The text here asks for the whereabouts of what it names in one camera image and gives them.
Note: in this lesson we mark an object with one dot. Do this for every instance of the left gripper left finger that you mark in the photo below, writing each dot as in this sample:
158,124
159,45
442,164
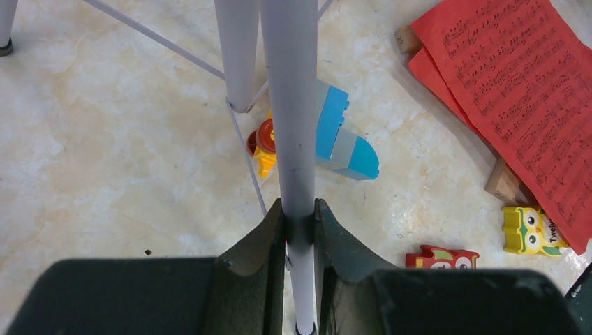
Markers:
237,292

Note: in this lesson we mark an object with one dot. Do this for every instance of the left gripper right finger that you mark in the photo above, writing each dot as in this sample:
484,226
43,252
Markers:
358,292

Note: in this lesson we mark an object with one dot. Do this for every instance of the white music stand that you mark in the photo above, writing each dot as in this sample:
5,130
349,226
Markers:
116,132

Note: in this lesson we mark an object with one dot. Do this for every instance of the red sheet music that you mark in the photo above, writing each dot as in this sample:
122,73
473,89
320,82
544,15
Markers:
523,78
423,67

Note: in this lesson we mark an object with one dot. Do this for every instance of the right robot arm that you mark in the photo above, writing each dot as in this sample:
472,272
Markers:
579,299

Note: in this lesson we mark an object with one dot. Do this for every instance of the red owl toy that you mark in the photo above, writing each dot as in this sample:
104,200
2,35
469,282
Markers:
434,257

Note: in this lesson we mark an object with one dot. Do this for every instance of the toy brick car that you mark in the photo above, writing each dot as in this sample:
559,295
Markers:
337,149

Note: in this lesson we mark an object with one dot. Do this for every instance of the yellow owl toy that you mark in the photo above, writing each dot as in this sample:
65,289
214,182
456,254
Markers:
529,231

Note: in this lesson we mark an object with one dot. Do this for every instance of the wooden block lower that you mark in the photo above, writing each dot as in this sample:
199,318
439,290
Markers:
505,186

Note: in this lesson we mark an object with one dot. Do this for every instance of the wooden block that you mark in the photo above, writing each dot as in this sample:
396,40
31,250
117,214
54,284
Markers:
505,186
407,40

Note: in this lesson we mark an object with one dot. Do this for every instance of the wooden block upper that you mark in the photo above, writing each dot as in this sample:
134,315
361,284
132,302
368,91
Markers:
407,40

